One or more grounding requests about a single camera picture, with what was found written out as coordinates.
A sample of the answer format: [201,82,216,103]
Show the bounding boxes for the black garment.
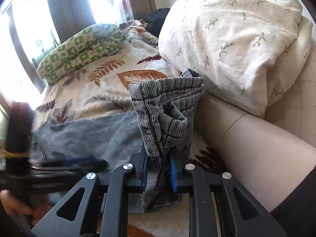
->
[144,8,171,39]

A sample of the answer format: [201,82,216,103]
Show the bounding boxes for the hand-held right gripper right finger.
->
[170,153,288,237]

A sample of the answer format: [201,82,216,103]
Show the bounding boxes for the leaf-printed bed blanket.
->
[32,20,224,237]

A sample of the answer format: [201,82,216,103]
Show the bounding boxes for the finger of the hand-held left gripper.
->
[30,161,107,177]
[37,155,101,166]

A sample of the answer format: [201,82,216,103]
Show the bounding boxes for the green checked folded quilt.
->
[37,23,125,86]

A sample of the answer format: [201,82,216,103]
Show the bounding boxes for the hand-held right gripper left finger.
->
[31,150,149,237]

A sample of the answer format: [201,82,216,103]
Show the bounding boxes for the wooden window post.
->
[45,0,97,43]

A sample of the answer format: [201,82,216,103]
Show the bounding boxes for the white floral pillow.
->
[158,0,313,119]

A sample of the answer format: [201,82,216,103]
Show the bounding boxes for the person's left hand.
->
[0,190,49,219]

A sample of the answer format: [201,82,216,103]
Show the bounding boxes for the dark cloth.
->
[270,165,316,237]

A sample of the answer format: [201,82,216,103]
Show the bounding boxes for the grey denim pants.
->
[30,68,206,215]

